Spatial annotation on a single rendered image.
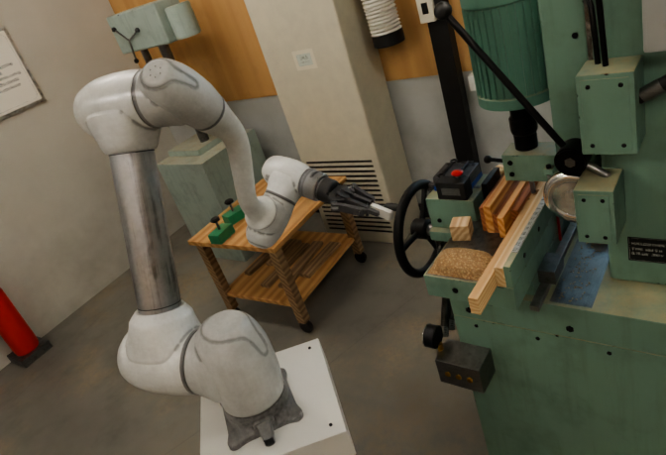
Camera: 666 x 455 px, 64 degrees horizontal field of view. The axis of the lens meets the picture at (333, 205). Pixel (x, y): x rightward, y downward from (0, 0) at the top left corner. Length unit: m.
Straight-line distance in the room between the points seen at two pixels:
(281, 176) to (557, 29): 0.87
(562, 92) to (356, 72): 1.63
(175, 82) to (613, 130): 0.83
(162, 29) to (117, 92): 1.92
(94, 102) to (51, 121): 2.53
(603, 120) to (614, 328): 0.46
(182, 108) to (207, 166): 2.03
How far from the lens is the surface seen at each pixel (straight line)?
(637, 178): 1.18
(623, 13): 1.06
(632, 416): 1.46
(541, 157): 1.28
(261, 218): 1.56
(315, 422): 1.32
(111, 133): 1.26
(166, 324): 1.30
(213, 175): 3.22
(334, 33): 2.63
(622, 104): 1.02
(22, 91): 3.74
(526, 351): 1.40
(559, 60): 1.15
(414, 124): 2.97
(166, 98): 1.16
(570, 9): 1.12
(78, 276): 3.91
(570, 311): 1.27
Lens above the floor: 1.63
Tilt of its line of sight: 26 degrees down
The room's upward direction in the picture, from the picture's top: 19 degrees counter-clockwise
